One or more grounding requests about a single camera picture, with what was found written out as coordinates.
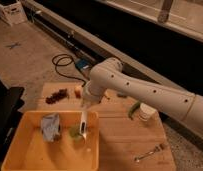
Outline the white long-handled brush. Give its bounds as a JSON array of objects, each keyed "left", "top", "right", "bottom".
[{"left": 80, "top": 111, "right": 87, "bottom": 135}]

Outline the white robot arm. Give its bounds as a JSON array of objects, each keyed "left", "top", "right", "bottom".
[{"left": 82, "top": 57, "right": 203, "bottom": 139}]

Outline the yellow plastic tray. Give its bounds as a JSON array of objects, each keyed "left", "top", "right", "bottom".
[{"left": 1, "top": 111, "right": 99, "bottom": 171}]

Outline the blue sponge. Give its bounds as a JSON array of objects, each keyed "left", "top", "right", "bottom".
[{"left": 117, "top": 93, "right": 127, "bottom": 98}]

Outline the orange apple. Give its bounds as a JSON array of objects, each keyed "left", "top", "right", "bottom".
[{"left": 74, "top": 86, "right": 82, "bottom": 98}]

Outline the blue power device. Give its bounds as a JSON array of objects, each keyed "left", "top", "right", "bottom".
[{"left": 75, "top": 59, "right": 91, "bottom": 71}]

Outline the green pepper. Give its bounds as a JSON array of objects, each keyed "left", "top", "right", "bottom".
[{"left": 128, "top": 101, "right": 141, "bottom": 120}]

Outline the bunch of dark grapes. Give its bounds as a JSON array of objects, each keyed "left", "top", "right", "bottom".
[{"left": 45, "top": 89, "right": 68, "bottom": 104}]

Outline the green cup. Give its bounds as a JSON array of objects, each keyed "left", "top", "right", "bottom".
[{"left": 69, "top": 125, "right": 84, "bottom": 142}]

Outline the wooden board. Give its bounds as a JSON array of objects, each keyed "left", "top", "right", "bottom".
[{"left": 36, "top": 81, "right": 177, "bottom": 171}]

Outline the crumpled grey cloth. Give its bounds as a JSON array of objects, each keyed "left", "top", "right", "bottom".
[{"left": 40, "top": 113, "right": 61, "bottom": 142}]

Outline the metal fork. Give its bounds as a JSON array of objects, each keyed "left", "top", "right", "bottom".
[{"left": 134, "top": 143, "right": 167, "bottom": 162}]

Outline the black chair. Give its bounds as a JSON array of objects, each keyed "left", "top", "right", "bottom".
[{"left": 0, "top": 80, "right": 24, "bottom": 162}]

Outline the white cardboard box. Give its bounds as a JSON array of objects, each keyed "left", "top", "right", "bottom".
[{"left": 0, "top": 0, "right": 27, "bottom": 26}]

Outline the black cable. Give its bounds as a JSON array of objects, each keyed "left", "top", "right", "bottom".
[{"left": 51, "top": 53, "right": 88, "bottom": 83}]

